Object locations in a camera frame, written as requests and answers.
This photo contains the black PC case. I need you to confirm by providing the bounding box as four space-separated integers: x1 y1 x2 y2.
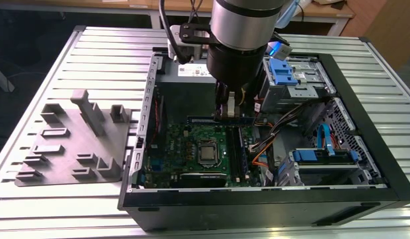
118 46 410 232

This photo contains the metal disk bay cage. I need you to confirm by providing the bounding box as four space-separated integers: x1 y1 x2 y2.
276 146 384 187

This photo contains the black graphics card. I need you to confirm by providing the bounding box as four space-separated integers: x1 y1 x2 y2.
178 171 228 189

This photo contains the black white wire bundle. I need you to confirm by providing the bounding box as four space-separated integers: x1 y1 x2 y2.
251 99 328 152

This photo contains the blue flat wire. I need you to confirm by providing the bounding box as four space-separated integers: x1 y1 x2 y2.
316 123 339 157

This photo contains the metal drive cage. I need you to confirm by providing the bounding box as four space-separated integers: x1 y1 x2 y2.
260 56 336 113

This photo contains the metal socket cover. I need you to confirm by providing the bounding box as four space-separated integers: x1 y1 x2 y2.
195 139 223 168

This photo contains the thin red wire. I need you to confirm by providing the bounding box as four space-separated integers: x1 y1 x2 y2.
150 98 160 148

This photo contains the grey parts rack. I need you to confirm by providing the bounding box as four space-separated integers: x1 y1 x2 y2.
12 89 134 188

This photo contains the silver camera with blue light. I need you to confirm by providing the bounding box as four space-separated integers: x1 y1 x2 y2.
267 41 292 61

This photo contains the blue drive carrier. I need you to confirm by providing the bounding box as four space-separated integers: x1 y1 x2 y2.
270 59 299 86

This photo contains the grey chair leg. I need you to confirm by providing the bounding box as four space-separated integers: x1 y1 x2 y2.
0 62 16 93

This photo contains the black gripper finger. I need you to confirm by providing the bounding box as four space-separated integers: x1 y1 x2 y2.
214 82 242 122

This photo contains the brown cabinet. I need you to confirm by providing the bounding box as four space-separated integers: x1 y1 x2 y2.
341 0 410 73

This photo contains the orange wire ribbon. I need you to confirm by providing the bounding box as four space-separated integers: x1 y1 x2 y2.
252 149 276 170

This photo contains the grey power supply unit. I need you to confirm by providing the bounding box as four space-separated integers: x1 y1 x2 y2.
158 58 223 123

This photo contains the black camera bracket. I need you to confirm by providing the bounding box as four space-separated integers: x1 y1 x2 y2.
180 22 214 46

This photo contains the green motherboard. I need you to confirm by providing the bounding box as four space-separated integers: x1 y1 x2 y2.
140 121 263 189

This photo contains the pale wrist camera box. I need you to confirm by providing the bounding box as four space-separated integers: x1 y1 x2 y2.
168 24 206 64

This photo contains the black RAM slot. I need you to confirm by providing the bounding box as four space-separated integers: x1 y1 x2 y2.
224 123 235 184
232 123 243 183

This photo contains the hard disk in blue carrier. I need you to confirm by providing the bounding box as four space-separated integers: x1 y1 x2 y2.
288 148 361 170

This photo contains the silver CPU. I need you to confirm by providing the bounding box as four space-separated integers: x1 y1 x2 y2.
200 146 219 160

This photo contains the black camera cable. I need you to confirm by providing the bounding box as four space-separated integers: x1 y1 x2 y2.
158 0 175 32

